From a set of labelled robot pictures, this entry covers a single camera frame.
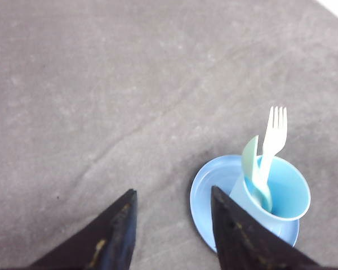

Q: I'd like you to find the blue plastic plate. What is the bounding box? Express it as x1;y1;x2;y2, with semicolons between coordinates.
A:
189;155;300;253

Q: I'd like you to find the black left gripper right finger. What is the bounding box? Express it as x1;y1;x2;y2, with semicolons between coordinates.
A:
211;186;320;269

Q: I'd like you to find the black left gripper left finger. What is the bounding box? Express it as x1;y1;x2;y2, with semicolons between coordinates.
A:
29;189;137;269

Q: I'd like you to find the light blue plastic cup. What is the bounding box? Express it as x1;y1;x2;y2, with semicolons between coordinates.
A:
229;157;311;246

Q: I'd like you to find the mint green plastic spoon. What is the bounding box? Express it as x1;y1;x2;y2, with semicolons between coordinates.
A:
241;135;273;213

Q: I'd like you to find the white plastic fork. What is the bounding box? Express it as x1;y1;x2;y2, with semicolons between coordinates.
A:
260;106;288;182

